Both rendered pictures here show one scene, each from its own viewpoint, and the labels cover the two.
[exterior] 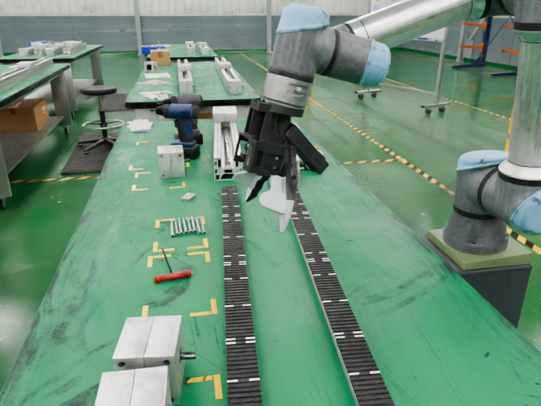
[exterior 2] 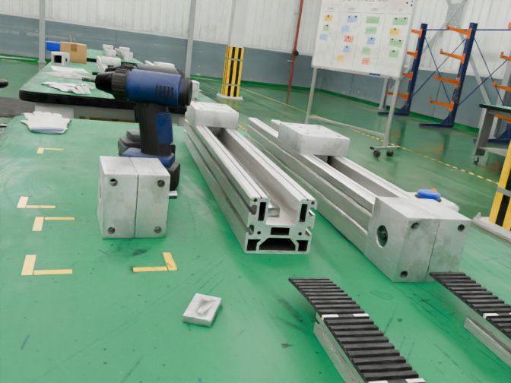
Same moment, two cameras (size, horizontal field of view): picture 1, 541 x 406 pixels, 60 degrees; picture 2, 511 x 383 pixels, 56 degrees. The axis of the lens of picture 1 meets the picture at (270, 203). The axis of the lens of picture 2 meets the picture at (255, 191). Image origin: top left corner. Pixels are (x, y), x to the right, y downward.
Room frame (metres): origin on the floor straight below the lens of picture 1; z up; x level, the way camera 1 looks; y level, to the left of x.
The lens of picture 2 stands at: (0.96, 0.31, 1.06)
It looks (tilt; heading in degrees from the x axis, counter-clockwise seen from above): 16 degrees down; 349
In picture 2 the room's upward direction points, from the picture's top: 8 degrees clockwise
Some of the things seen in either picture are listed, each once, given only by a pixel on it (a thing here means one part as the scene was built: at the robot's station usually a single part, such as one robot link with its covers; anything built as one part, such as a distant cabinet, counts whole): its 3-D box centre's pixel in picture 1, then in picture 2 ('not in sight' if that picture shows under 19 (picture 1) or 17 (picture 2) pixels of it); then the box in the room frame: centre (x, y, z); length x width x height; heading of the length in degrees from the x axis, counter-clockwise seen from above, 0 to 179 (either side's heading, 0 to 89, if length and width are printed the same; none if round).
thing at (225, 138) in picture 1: (225, 140); (226, 159); (1.99, 0.19, 0.82); 0.80 x 0.10 x 0.09; 6
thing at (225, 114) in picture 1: (225, 116); (211, 118); (2.24, 0.22, 0.87); 0.16 x 0.11 x 0.07; 6
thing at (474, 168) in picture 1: (484, 179); not in sight; (1.06, -0.51, 0.97); 0.13 x 0.12 x 0.14; 15
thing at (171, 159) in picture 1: (174, 161); (140, 195); (1.67, 0.35, 0.83); 0.11 x 0.10 x 0.10; 103
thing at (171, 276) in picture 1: (167, 262); not in sight; (0.99, 0.24, 0.79); 0.16 x 0.08 x 0.02; 21
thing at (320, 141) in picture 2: not in sight; (310, 144); (2.01, 0.00, 0.87); 0.16 x 0.11 x 0.07; 6
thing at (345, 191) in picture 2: not in sight; (307, 165); (2.01, 0.00, 0.82); 0.80 x 0.10 x 0.09; 6
